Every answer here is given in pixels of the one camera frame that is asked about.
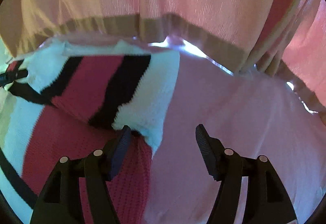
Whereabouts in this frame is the pink curtain with tan hem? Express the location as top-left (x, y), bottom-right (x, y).
top-left (1, 0), bottom-right (325, 116)

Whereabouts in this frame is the pink patterned bed blanket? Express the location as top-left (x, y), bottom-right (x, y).
top-left (37, 33), bottom-right (326, 224)

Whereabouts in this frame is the white red black knit sweater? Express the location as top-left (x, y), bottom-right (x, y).
top-left (1, 40), bottom-right (180, 223)

